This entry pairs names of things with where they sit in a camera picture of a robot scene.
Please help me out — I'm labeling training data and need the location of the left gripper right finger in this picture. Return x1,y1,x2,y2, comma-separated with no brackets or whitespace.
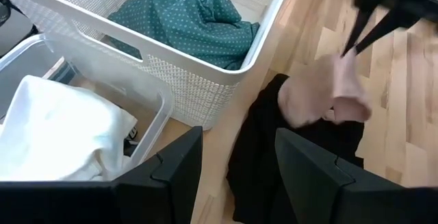
275,127,408,224

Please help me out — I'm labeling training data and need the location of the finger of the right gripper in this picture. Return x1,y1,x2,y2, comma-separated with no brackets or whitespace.
355,13,422,54
342,10,374,56

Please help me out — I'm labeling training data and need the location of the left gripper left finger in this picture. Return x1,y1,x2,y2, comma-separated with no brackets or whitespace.
112,127,203,224

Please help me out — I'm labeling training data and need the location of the pink cloth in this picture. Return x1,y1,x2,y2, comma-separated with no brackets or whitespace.
276,48,374,129

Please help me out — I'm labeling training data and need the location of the white garment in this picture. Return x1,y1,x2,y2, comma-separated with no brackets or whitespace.
0,75,138,183

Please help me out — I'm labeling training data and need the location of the green floral print shirt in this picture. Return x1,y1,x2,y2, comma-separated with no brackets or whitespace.
107,0,261,71

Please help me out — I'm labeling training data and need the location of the white perforated laundry basket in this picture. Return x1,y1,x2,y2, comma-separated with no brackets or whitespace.
0,0,295,132

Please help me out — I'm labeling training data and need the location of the clear plastic bin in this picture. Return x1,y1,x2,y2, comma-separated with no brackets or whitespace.
0,33,175,184

